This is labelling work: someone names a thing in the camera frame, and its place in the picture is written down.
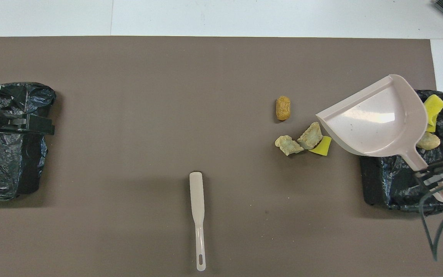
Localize rounded beige foam chunk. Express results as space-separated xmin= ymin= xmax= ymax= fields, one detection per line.
xmin=416 ymin=132 xmax=441 ymax=150

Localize large yellow sponge piece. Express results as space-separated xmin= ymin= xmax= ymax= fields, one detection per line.
xmin=423 ymin=94 xmax=443 ymax=125

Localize beige plastic dustpan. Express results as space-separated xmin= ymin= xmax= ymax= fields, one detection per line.
xmin=316 ymin=74 xmax=443 ymax=202

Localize small yellow sponge wedge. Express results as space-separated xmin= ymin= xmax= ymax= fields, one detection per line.
xmin=308 ymin=136 xmax=332 ymax=156

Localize blocky beige foam chunk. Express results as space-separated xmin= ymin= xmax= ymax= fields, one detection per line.
xmin=297 ymin=122 xmax=323 ymax=150

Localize pale yellow foam chunk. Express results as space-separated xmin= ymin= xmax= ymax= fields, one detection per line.
xmin=275 ymin=135 xmax=305 ymax=156

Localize brown oval sponge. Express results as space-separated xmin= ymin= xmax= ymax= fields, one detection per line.
xmin=276 ymin=96 xmax=291 ymax=121

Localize beige hand brush black bristles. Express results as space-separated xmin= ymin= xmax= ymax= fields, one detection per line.
xmin=189 ymin=172 xmax=207 ymax=272

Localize bin with black bag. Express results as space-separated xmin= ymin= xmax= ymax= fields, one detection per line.
xmin=0 ymin=82 xmax=57 ymax=201
xmin=359 ymin=89 xmax=443 ymax=216

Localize brown table mat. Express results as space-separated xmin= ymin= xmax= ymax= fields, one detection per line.
xmin=0 ymin=36 xmax=443 ymax=277

